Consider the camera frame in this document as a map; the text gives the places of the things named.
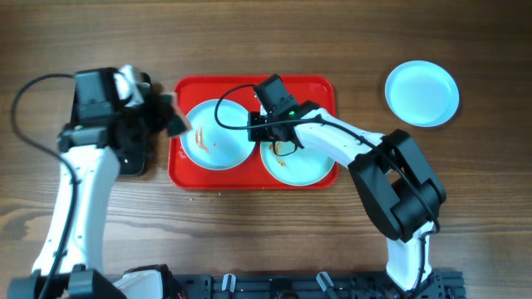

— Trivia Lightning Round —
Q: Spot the white plate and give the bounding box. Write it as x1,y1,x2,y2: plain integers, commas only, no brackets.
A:
384,61,460,128
260,141,335,187
180,99,255,170

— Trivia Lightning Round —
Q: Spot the green brown sponge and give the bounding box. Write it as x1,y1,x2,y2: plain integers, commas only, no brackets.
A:
160,92,192,138

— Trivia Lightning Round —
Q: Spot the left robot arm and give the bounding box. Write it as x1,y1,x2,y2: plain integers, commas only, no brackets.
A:
7,65,185,298

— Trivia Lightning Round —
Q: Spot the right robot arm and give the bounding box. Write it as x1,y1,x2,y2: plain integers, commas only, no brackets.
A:
248,75,446,297

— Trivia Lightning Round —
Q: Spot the black metal tray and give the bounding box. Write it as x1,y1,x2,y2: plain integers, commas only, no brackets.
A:
66,67,147,177

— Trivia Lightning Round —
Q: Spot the red plastic tray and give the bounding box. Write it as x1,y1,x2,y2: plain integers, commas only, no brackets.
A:
168,75,336,190

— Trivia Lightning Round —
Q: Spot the right black cable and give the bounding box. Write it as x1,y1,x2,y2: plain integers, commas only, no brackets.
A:
214,84,441,292

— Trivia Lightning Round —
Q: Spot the black cable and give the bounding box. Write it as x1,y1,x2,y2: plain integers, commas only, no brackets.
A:
214,84,441,292
10,73,82,299

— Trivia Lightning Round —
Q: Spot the left black cable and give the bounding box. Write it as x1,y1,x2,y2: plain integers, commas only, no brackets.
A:
10,73,82,299

